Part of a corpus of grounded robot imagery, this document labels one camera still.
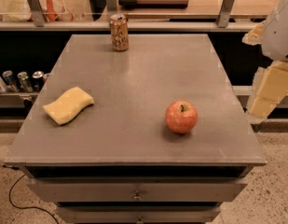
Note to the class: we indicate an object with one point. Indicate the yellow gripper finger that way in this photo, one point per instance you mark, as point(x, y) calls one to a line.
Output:
point(270, 86)
point(253, 37)

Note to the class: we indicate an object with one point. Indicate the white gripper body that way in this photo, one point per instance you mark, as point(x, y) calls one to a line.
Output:
point(280, 32)

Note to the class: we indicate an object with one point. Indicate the red apple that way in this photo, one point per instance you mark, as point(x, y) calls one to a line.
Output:
point(181, 117)

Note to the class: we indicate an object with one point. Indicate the orange soda can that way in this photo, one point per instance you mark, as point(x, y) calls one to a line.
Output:
point(119, 32)

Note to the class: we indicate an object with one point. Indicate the red can on shelf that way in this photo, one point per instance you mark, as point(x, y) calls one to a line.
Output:
point(45, 77)

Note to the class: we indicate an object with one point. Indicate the dark can on shelf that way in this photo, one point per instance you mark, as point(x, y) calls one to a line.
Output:
point(38, 79)

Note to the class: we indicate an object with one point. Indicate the green can on shelf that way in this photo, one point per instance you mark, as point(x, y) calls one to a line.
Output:
point(25, 81)

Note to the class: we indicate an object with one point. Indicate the silver can on shelf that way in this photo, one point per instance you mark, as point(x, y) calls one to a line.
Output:
point(11, 80)

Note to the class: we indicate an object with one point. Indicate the grey drawer cabinet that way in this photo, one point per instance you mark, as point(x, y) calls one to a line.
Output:
point(123, 136)

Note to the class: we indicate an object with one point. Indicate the yellow sponge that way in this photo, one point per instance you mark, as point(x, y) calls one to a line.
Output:
point(68, 105)

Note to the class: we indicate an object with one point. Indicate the white and orange bag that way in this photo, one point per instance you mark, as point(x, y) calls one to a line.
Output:
point(19, 10)

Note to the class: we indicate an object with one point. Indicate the lower drawer with knob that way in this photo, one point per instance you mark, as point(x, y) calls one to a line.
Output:
point(138, 215)

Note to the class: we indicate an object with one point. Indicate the drawer with knob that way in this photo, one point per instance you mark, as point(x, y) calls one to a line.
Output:
point(138, 215)
point(69, 191)

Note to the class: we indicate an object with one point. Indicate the upper drawer with knob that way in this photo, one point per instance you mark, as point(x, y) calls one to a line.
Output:
point(69, 191)

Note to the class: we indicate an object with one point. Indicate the right metal bracket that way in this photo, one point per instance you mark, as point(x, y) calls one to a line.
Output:
point(223, 18)

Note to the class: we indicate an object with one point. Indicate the left metal bracket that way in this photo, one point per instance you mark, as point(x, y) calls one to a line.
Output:
point(37, 13)

